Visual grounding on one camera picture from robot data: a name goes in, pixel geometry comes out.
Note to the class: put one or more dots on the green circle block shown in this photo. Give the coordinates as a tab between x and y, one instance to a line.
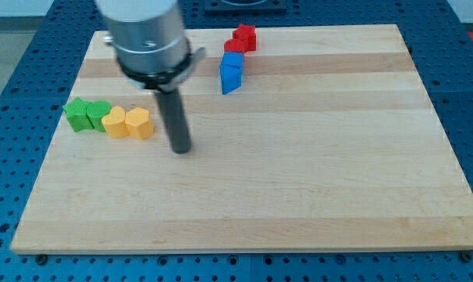
96	111

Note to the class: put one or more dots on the red circle block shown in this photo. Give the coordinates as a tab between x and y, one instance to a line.
234	45

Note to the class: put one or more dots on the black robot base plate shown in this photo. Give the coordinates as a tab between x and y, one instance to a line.
214	6

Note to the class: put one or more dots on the yellow heart block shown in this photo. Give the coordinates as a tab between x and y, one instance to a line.
114	123

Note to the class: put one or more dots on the green star block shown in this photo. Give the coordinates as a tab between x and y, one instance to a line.
76	114

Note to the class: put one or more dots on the yellow hexagon block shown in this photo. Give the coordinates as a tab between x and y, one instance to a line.
139	123

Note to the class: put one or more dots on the red star block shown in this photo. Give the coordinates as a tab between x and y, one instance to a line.
247	34

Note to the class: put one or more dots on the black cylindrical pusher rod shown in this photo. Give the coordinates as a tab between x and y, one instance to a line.
174	118

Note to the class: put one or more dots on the blue triangle block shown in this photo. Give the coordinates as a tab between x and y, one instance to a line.
231	78

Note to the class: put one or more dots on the blue cube block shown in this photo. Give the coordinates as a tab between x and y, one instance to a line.
233	59

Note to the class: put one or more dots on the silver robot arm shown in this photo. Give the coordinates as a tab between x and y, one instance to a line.
152	49

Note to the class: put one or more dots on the light wooden board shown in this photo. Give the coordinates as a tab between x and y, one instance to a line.
331	144

